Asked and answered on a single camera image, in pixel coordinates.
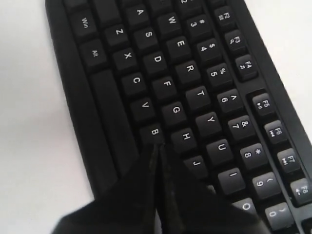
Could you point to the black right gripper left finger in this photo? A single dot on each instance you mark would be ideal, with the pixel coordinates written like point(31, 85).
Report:
point(129, 207)

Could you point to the black Acer keyboard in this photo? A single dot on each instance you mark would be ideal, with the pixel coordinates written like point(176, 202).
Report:
point(191, 73)

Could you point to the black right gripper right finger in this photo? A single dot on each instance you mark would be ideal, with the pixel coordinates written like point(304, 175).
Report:
point(187, 206)

